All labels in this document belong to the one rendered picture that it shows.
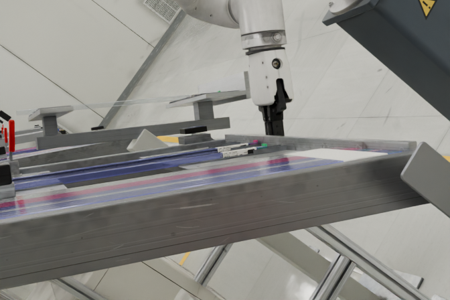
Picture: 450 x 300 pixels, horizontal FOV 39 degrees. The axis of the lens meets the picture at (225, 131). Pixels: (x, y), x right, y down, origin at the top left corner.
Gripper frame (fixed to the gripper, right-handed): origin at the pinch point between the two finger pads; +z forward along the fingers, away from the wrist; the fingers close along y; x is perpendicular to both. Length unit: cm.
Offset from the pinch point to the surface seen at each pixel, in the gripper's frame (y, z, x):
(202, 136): 18.9, 0.1, 8.5
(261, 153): -12.3, 2.4, 8.1
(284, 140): -12.1, 0.9, 3.5
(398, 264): 47, 46, -54
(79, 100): 761, -26, -53
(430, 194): -53, 5, 6
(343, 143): -31.8, 0.9, 3.5
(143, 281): 96, 49, 11
